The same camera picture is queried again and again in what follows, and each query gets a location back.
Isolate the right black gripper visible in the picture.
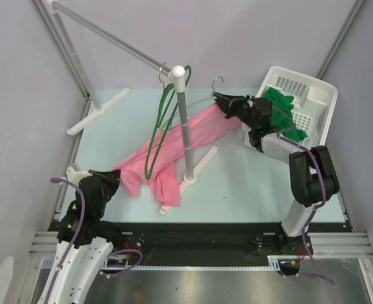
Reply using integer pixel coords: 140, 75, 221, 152
213, 92, 258, 129

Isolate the pink t shirt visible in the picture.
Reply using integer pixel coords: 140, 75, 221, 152
113, 103, 242, 206

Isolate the green t shirt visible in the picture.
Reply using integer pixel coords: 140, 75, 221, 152
262, 87, 308, 143

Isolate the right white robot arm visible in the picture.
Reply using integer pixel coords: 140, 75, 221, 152
212, 91, 339, 254

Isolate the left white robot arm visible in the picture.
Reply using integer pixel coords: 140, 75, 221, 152
38, 167, 123, 303

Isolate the grey clothes rack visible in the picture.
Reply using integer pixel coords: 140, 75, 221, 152
48, 0, 218, 216

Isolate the white plastic basket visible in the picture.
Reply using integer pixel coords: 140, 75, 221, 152
256, 66, 338, 148

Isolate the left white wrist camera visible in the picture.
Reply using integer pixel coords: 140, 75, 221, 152
66, 163, 92, 186

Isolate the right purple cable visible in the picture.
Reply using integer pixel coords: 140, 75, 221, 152
270, 104, 336, 285

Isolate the purple cable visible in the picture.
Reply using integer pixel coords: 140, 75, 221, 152
270, 104, 336, 285
43, 177, 87, 304

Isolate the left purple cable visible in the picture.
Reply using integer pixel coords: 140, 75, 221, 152
43, 177, 87, 304

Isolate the white cable duct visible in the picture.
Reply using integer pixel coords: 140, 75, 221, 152
41, 251, 304, 274

